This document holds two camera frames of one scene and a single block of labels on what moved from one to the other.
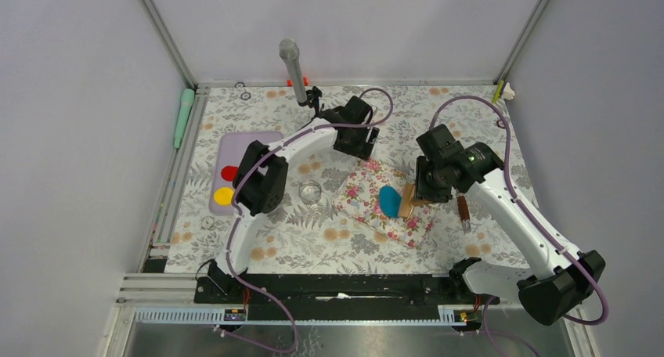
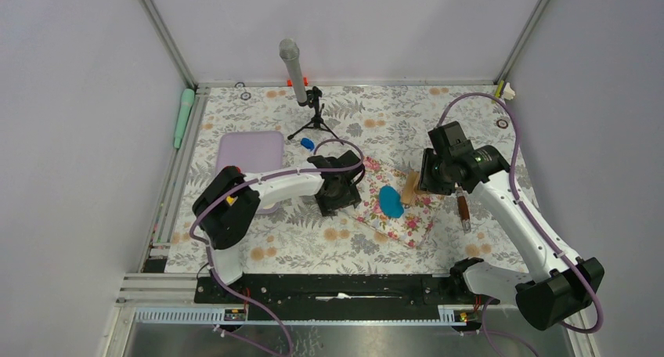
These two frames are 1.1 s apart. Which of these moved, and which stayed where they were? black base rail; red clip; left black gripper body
Moved: left black gripper body
Stayed: black base rail; red clip
